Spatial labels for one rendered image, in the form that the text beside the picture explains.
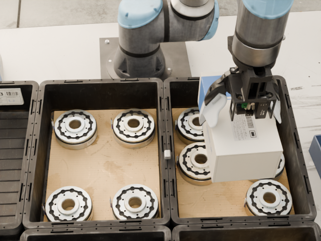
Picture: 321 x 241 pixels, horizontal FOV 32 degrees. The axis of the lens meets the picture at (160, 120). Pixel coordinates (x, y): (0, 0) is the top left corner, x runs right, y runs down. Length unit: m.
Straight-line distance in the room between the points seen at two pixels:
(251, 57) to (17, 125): 0.75
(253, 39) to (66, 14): 2.20
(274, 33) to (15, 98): 0.78
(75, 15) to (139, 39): 1.48
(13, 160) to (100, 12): 1.69
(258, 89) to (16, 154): 0.69
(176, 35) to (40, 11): 1.59
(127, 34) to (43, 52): 0.37
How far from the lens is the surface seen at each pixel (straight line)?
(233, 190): 1.32
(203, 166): 1.31
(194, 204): 1.29
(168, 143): 1.26
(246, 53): 0.88
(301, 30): 1.90
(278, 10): 0.83
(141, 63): 1.57
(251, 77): 0.89
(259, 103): 0.95
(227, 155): 1.00
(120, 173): 1.34
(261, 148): 1.02
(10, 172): 1.38
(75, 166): 1.36
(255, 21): 0.84
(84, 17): 2.96
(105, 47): 1.72
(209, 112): 1.03
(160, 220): 1.16
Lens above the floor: 1.95
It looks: 52 degrees down
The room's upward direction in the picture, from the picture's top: 1 degrees clockwise
